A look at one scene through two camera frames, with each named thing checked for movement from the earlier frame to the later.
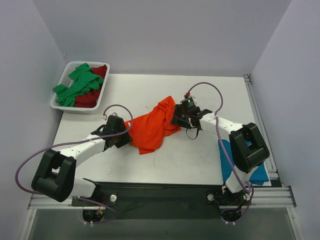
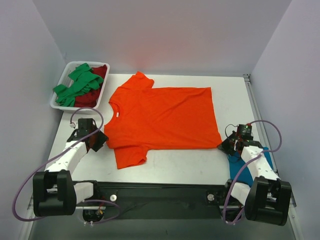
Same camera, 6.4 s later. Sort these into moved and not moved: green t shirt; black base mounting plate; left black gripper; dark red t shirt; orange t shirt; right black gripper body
Moved: right black gripper body; left black gripper; orange t shirt
Not moved: black base mounting plate; green t shirt; dark red t shirt
